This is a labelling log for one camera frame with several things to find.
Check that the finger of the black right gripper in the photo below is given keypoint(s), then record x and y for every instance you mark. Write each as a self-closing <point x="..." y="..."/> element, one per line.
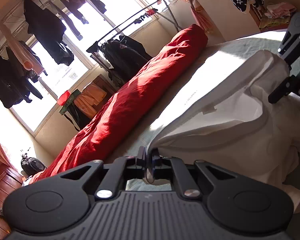
<point x="289" y="51"/>

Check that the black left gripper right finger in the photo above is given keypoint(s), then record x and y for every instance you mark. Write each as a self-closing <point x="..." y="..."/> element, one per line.
<point x="237" y="203"/>

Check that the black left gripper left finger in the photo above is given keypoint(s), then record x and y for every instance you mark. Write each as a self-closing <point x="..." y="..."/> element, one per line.
<point x="60" y="202"/>

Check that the white printed t-shirt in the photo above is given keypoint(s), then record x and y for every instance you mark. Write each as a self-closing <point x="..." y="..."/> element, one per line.
<point x="234" y="126"/>

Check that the pink clothes pile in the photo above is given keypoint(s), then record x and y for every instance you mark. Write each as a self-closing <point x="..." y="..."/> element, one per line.
<point x="277" y="15"/>

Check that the black clothes drying rack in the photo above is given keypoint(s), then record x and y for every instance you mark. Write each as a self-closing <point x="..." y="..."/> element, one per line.
<point x="153" y="32"/>

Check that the black backpack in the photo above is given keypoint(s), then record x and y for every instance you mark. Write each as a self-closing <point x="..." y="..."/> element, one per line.
<point x="31" y="165"/>

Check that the wooden cabinet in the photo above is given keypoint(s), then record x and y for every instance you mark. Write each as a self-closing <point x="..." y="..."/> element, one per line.
<point x="10" y="180"/>

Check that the green plaid bed sheet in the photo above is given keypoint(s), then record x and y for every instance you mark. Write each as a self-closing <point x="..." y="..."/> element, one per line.
<point x="213" y="66"/>

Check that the red cap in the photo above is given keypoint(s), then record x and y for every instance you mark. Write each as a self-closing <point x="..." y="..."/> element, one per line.
<point x="63" y="98"/>

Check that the dark hanging coat left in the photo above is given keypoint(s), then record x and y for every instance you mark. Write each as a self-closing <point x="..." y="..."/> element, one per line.
<point x="16" y="83"/>

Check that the red rolled duvet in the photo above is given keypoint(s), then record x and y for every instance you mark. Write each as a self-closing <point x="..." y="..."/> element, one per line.
<point x="133" y="100"/>

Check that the pink hanging garment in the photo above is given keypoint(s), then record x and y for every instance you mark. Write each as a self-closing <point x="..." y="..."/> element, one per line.
<point x="28" y="61"/>

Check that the orange curtain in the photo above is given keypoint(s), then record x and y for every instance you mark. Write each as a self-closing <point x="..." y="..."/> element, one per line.
<point x="201" y="16"/>

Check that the black hanging jacket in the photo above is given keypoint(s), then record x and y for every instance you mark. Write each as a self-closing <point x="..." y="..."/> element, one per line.
<point x="48" y="30"/>

